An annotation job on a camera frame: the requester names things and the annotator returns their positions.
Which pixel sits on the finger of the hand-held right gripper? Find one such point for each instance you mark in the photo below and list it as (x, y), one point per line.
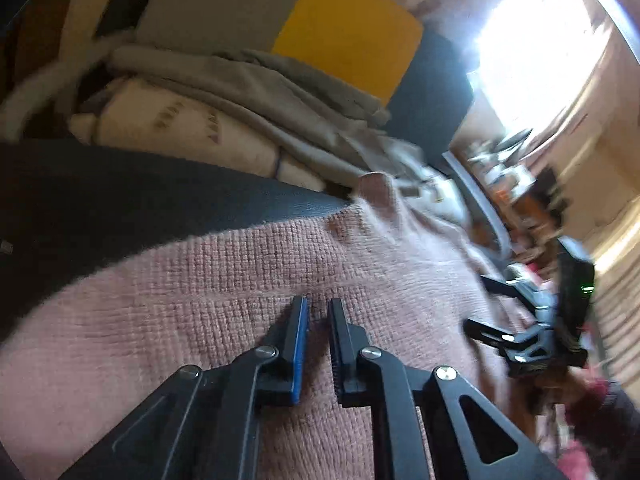
(505, 340)
(522, 291)

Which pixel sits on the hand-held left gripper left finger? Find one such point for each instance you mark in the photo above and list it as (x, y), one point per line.
(299, 355)

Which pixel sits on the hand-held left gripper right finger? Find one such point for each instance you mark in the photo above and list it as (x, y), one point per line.
(339, 355)

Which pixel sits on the pink knit sweater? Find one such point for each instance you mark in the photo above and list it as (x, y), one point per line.
(200, 285)

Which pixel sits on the background clutter pile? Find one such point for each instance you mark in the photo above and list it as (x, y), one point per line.
(520, 195)

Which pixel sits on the grey chair armrest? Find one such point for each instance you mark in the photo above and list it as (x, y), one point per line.
(480, 195)

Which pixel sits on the black chair backrest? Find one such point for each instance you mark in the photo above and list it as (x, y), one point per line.
(430, 90)

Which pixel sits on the beige printed garment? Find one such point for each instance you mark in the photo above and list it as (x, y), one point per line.
(175, 125)

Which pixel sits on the grey garment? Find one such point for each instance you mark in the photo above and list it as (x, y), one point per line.
(240, 90)

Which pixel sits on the yellow and grey cushion panel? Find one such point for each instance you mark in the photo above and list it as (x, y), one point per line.
(340, 30)

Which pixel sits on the white cloth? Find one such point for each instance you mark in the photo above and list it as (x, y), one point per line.
(30, 95)

